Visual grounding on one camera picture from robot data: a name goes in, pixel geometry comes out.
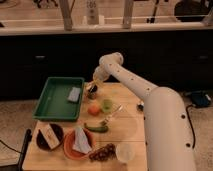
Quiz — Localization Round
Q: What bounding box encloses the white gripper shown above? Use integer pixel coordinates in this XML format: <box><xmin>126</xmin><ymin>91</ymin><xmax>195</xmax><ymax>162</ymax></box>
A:
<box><xmin>87</xmin><ymin>66</ymin><xmax>110</xmax><ymax>93</ymax></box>

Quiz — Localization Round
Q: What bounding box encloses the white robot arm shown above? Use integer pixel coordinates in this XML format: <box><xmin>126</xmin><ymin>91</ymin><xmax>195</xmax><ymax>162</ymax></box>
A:
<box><xmin>93</xmin><ymin>52</ymin><xmax>196</xmax><ymax>171</ymax></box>

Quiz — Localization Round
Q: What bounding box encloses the white plastic cup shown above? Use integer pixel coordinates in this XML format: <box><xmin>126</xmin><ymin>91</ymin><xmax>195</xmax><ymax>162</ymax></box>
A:
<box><xmin>116</xmin><ymin>143</ymin><xmax>135</xmax><ymax>163</ymax></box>

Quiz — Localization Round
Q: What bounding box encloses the grey sponge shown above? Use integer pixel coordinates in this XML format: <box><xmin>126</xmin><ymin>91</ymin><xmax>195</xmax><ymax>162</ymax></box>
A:
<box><xmin>68</xmin><ymin>87</ymin><xmax>81</xmax><ymax>102</ymax></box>

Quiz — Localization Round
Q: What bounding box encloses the orange carrot toy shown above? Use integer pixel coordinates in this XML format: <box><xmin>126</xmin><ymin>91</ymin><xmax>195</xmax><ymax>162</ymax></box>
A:
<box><xmin>87</xmin><ymin>104</ymin><xmax>100</xmax><ymax>116</ymax></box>

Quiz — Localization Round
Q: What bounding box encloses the clear glass utensil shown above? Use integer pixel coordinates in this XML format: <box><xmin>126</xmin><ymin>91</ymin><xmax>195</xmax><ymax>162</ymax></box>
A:
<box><xmin>100</xmin><ymin>105</ymin><xmax>123</xmax><ymax>125</ymax></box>

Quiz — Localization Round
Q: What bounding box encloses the green plastic tray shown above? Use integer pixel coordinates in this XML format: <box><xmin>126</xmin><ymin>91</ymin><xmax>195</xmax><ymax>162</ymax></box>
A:
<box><xmin>33</xmin><ymin>77</ymin><xmax>84</xmax><ymax>122</ymax></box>

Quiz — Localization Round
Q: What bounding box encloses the small dark object on table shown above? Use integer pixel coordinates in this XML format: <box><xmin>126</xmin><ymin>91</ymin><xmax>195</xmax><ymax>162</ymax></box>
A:
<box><xmin>137</xmin><ymin>102</ymin><xmax>144</xmax><ymax>111</ymax></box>

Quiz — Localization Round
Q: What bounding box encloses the dark brown bowl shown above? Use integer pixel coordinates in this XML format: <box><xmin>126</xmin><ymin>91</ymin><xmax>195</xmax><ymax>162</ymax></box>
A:
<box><xmin>36</xmin><ymin>124</ymin><xmax>64</xmax><ymax>151</ymax></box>

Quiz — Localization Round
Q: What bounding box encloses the white cloth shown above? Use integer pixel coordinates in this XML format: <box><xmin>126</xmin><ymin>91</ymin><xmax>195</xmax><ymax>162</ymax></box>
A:
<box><xmin>73</xmin><ymin>126</ymin><xmax>92</xmax><ymax>154</ymax></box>

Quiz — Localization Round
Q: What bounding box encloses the orange plate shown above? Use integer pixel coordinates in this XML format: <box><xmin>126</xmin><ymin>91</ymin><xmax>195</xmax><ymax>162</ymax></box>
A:
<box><xmin>63</xmin><ymin>129</ymin><xmax>95</xmax><ymax>160</ymax></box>

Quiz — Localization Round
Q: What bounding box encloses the white and brown block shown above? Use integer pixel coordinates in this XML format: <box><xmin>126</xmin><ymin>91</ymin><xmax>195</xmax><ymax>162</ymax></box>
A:
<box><xmin>42</xmin><ymin>125</ymin><xmax>60</xmax><ymax>149</ymax></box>

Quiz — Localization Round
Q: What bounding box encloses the brown grapes toy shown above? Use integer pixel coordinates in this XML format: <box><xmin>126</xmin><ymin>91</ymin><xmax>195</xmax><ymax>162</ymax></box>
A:
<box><xmin>89</xmin><ymin>143</ymin><xmax>115</xmax><ymax>162</ymax></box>

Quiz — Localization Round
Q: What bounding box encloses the dark blue floor device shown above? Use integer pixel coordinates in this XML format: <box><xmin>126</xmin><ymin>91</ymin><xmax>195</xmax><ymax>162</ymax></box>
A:
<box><xmin>190</xmin><ymin>92</ymin><xmax>211</xmax><ymax>108</ymax></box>

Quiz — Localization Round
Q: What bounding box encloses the black cable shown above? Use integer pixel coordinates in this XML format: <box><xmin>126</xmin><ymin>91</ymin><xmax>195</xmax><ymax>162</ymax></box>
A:
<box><xmin>185</xmin><ymin>103</ymin><xmax>198</xmax><ymax>149</ymax></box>

